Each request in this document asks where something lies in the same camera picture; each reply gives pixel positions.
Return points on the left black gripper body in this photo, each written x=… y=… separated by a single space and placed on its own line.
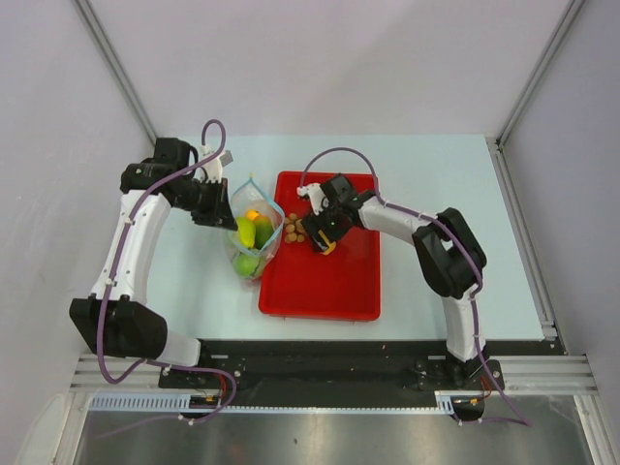
x=203 y=201

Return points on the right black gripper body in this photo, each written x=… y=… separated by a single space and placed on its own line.
x=331 y=222

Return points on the green sugar apple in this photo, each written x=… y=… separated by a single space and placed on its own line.
x=245 y=232

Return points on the orange papaya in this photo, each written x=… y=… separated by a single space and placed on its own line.
x=252 y=214

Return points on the yellow lemon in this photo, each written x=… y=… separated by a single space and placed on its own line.
x=329 y=249

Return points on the clear zip top bag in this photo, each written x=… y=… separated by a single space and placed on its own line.
x=251 y=196

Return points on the orange green mango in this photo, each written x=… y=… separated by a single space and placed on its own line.
x=263 y=231

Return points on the green guava black stripe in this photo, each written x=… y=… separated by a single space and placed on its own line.
x=248 y=267

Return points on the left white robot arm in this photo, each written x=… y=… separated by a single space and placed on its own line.
x=114 y=320

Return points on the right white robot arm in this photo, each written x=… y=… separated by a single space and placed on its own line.
x=450 y=257

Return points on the brown longan bunch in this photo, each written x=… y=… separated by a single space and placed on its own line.
x=294 y=231

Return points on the red plastic tray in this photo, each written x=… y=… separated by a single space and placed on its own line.
x=344 y=285

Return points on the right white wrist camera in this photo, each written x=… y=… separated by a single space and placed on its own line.
x=314 y=193

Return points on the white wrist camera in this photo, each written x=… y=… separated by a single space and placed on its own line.
x=314 y=193
x=212 y=172

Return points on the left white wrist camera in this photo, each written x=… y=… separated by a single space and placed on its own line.
x=212 y=172

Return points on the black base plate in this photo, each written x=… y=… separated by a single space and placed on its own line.
x=418 y=364

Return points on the white cable duct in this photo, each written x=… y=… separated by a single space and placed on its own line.
x=182 y=403

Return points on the aluminium rail frame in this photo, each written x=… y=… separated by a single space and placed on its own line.
x=523 y=375

